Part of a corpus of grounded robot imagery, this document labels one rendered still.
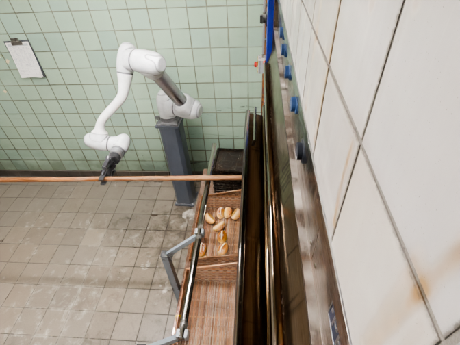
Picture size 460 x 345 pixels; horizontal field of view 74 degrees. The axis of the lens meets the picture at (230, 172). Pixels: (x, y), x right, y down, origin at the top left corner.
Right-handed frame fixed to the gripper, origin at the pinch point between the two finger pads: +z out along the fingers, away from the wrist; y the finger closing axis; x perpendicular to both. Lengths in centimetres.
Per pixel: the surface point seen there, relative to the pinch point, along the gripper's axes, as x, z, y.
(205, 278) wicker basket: -60, 33, 56
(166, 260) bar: -42, 38, 26
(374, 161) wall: -100, 109, -108
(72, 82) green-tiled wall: 77, -124, -2
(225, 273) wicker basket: -73, 33, 49
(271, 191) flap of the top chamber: -96, 62, -56
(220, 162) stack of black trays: -64, -50, 31
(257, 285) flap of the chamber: -92, 76, -23
